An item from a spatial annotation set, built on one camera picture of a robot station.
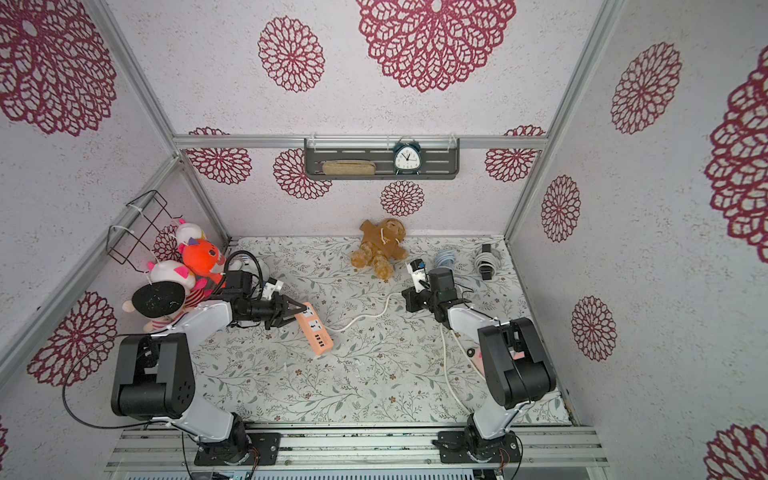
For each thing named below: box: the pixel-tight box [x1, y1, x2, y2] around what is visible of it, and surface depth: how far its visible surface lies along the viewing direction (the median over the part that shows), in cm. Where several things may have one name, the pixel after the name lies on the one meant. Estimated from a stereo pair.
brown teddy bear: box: [350, 218, 408, 282], surface depth 112 cm
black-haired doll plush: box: [122, 281, 186, 318], surface depth 79 cm
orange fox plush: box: [179, 237, 227, 289], surface depth 89 cm
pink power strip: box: [294, 302, 334, 356], surface depth 85 cm
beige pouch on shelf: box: [322, 159, 376, 176], surface depth 90 cm
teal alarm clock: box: [393, 137, 423, 176], surface depth 92 cm
